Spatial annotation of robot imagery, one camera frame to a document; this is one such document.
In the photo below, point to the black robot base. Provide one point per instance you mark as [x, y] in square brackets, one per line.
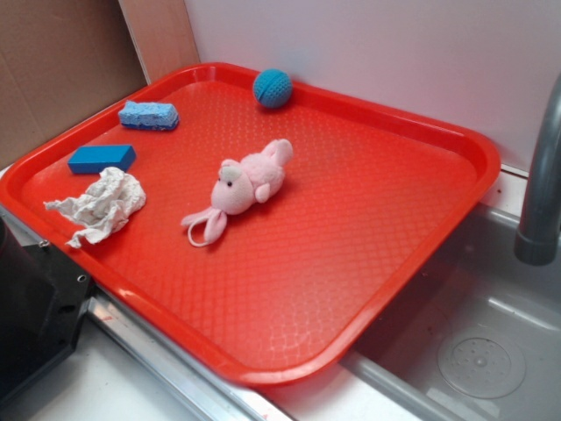
[44, 297]

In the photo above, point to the blue rectangular block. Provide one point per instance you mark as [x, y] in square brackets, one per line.
[94, 159]

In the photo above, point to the pink plush bunny toy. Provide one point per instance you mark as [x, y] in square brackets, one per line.
[240, 185]

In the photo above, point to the red plastic tray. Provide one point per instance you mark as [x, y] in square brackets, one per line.
[369, 196]

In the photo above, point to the blue knitted ball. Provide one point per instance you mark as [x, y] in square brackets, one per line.
[272, 88]

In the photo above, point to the blue sponge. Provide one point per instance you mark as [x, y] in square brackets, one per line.
[149, 116]

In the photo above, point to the crumpled white paper towel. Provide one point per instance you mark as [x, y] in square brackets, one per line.
[104, 208]

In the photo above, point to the light wooden board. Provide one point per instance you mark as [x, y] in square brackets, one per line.
[161, 34]

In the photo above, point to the grey plastic sink basin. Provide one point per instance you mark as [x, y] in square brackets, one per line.
[475, 335]

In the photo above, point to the grey faucet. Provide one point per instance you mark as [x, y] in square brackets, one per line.
[538, 232]

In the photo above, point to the brown cardboard panel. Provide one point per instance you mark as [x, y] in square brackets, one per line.
[61, 63]

